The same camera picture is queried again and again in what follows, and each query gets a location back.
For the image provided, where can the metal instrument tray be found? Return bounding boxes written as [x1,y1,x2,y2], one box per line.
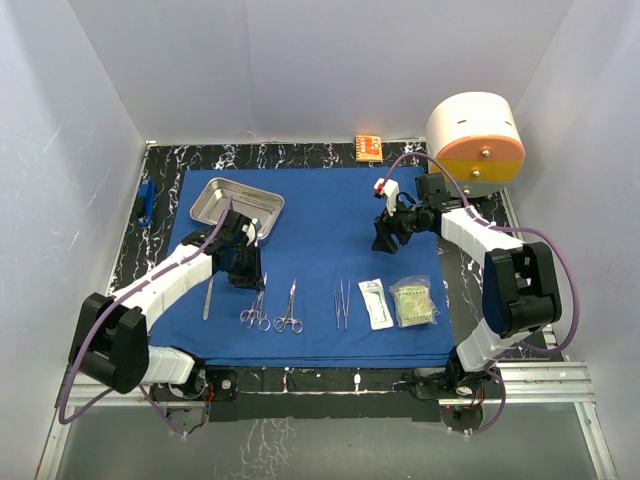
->
[190,177,285,242]

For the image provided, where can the pink cylindrical tissue phantom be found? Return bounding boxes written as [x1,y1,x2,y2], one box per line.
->
[425,92,526,198]

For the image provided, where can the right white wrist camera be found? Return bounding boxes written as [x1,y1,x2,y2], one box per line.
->
[374,178,400,216]

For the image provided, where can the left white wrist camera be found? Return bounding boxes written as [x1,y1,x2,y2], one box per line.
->
[241,218,262,247]

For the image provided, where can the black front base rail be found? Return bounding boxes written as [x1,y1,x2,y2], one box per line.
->
[199,364,507,424]

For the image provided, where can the small blue plastic clip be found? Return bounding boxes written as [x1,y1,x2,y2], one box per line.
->
[134,179,156,228]

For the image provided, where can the blue surgical drape cloth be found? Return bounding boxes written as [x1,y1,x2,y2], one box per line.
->
[151,167,454,368]

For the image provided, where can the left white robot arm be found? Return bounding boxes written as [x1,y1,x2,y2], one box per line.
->
[68,209,264,399]

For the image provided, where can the aluminium frame extrusion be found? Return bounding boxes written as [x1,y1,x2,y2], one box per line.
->
[37,362,619,480]

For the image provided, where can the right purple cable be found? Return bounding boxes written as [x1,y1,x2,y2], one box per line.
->
[383,152,581,436]

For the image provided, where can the white packet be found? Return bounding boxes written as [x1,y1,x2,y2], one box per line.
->
[358,279,393,331]

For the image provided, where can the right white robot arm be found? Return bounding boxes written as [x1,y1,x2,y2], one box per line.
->
[372,173,562,397]

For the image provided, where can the small orange circuit board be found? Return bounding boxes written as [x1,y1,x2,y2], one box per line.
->
[355,135,384,163]

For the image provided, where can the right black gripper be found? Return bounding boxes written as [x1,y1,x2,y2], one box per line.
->
[372,195,428,253]

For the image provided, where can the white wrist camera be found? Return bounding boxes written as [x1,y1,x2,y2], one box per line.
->
[241,218,262,247]
[374,178,400,216]

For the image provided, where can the green suture packet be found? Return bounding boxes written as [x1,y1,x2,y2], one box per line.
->
[389,275,439,328]

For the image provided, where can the steel forceps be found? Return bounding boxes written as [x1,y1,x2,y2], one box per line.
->
[340,280,351,331]

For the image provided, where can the steel ring-handle scissors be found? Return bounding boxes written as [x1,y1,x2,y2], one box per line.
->
[272,280,303,334]

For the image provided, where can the steel scalpel handle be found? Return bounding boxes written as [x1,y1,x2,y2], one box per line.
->
[202,277,214,321]

